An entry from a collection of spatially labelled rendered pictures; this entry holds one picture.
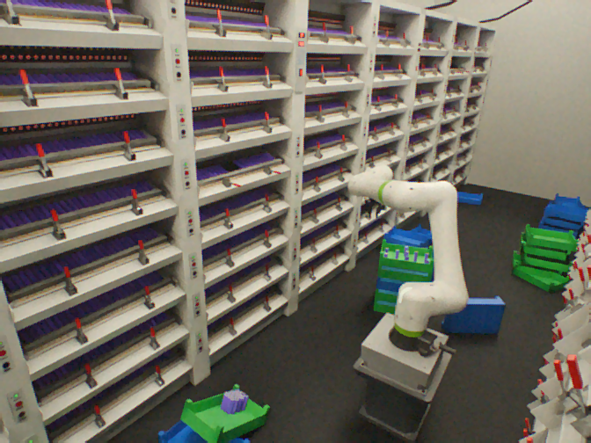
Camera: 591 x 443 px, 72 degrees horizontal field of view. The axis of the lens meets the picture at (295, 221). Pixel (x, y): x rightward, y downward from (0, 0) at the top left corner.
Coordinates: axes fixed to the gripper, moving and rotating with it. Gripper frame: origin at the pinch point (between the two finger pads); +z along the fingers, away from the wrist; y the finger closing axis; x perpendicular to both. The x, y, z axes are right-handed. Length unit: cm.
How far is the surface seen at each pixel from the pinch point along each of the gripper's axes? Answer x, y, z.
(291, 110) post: 21, -45, -60
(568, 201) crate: 104, 213, 143
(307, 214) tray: 3.6, -38.4, 6.3
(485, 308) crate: -48, 61, 24
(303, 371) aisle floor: -85, -39, 12
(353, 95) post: 71, -9, -24
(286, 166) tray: 5, -48, -37
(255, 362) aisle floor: -81, -64, 13
